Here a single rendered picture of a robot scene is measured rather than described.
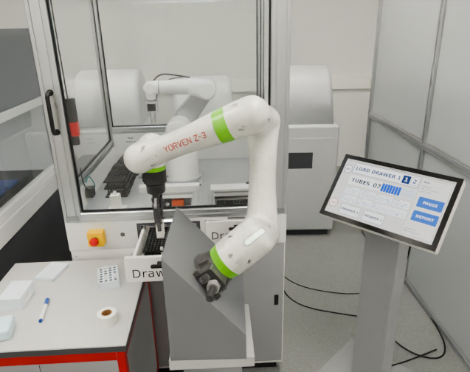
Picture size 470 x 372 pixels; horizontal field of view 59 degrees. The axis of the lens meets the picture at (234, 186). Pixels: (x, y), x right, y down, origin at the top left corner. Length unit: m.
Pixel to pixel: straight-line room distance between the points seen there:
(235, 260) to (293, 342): 1.41
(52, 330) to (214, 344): 0.62
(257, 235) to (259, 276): 0.82
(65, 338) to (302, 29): 4.12
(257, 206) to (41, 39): 1.06
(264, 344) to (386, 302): 0.69
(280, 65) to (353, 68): 3.43
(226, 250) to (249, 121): 0.41
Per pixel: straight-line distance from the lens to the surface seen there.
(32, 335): 1.73
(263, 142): 1.47
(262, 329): 2.31
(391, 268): 2.01
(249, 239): 1.31
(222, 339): 1.41
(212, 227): 1.95
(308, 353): 2.62
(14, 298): 1.86
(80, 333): 1.67
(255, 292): 2.16
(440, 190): 1.84
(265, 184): 1.47
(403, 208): 1.84
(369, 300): 2.15
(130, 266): 1.73
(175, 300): 1.33
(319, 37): 5.04
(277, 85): 1.79
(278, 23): 1.78
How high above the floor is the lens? 1.77
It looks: 21 degrees down
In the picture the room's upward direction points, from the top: 1 degrees counter-clockwise
